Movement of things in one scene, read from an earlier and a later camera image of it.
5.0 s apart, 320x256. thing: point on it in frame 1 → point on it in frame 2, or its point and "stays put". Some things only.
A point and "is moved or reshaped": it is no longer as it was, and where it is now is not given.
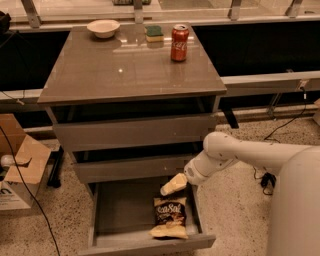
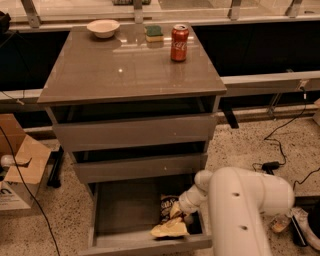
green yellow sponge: (153, 33) stays put
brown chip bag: (170, 217) is moved or reshaped
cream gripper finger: (174, 185) → (175, 208)
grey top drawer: (135, 133) stays put
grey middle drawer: (122, 168) stays put
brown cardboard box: (32, 158) stays put
